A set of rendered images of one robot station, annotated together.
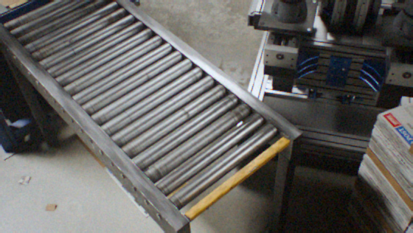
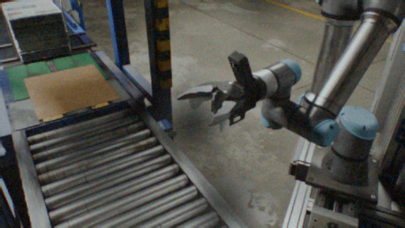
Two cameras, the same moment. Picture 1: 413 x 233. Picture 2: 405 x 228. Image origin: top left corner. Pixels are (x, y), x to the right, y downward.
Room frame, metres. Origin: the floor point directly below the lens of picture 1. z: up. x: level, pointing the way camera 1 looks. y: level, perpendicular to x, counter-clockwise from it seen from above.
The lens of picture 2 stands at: (0.68, 0.01, 1.63)
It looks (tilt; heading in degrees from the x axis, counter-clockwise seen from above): 33 degrees down; 8
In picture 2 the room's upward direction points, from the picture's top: straight up
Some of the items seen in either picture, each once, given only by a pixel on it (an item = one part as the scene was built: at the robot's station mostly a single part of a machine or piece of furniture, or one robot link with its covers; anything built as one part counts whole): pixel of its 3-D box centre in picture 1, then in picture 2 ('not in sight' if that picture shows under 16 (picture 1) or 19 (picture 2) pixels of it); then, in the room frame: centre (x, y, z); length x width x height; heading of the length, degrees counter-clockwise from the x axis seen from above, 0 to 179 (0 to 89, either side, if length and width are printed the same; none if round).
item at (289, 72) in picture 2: not in sight; (279, 77); (1.52, -0.09, 1.21); 0.11 x 0.08 x 0.09; 137
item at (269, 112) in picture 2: not in sight; (279, 110); (1.51, -0.11, 1.12); 0.11 x 0.08 x 0.11; 47
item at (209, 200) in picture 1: (240, 177); not in sight; (0.83, -0.09, 0.81); 0.43 x 0.03 x 0.02; 129
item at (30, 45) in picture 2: not in sight; (36, 28); (2.60, 1.30, 0.93); 0.38 x 0.30 x 0.26; 39
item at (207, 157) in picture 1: (212, 153); not in sight; (0.95, -0.01, 0.77); 0.47 x 0.05 x 0.05; 129
